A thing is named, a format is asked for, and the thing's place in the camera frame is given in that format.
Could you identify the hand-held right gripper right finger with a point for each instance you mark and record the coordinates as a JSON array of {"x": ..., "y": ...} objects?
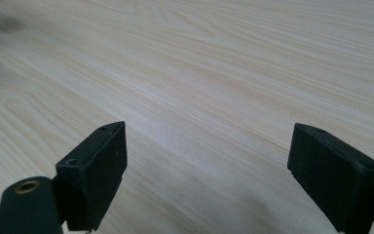
[{"x": 334, "y": 177}]

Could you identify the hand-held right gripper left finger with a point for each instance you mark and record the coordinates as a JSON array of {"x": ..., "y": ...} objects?
[{"x": 92, "y": 177}]

